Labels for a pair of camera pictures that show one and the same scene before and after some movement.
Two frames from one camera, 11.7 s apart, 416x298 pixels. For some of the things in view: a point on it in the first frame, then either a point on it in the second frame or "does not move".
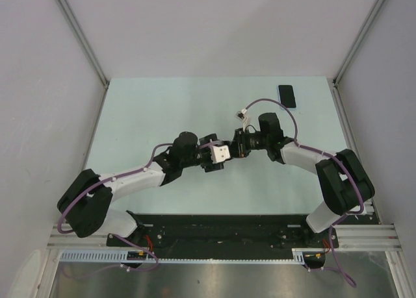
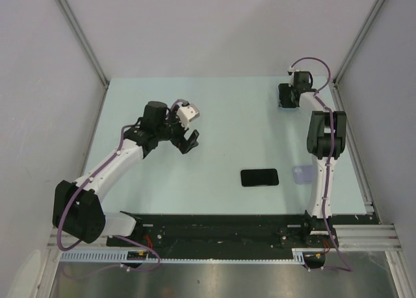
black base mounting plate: [178, 235] does not move
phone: [286, 97] does not move
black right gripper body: [244, 141] to [285, 89]
